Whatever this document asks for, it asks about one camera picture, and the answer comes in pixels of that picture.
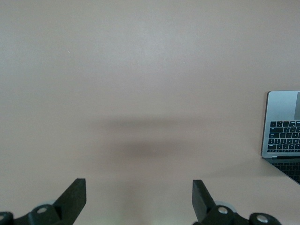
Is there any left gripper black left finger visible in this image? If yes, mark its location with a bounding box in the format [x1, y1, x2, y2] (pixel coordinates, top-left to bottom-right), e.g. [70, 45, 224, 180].
[0, 178, 87, 225]

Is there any grey laptop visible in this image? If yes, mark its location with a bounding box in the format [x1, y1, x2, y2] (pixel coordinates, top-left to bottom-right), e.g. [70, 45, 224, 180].
[260, 90, 300, 185]

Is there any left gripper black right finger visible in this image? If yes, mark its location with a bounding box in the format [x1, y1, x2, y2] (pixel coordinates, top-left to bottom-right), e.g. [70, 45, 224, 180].
[192, 180, 282, 225]

